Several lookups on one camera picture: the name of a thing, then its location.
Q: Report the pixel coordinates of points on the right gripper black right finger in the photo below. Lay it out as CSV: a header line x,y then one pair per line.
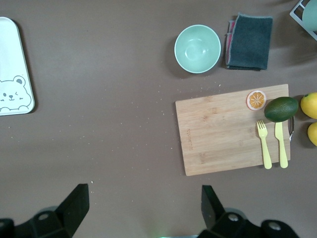
x,y
223,228

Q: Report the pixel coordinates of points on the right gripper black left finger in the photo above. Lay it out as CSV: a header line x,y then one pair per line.
x,y
57,223

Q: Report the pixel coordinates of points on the yellow plastic fork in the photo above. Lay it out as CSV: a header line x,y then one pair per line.
x,y
265,146

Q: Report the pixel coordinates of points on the bamboo cutting board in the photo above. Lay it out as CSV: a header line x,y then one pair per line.
x,y
218,134

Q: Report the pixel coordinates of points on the yellow plastic knife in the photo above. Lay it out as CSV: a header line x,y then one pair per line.
x,y
281,143

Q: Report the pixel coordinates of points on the yellow lemon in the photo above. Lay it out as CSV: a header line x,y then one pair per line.
x,y
313,134
310,105

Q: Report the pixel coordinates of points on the toy orange slice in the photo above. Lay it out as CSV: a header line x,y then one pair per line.
x,y
256,100

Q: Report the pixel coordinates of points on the dark green avocado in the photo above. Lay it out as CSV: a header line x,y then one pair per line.
x,y
281,109

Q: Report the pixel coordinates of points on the cream bear print tray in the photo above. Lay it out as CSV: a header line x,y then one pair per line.
x,y
12,62

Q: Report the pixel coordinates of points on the pale green bowl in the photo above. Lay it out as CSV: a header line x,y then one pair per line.
x,y
198,49

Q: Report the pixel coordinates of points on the dark grey folded cloth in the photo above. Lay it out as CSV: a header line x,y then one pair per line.
x,y
250,42

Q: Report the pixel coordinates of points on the pink folded cloth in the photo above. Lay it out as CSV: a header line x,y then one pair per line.
x,y
229,37

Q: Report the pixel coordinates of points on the pale green cup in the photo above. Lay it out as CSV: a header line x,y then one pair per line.
x,y
310,15

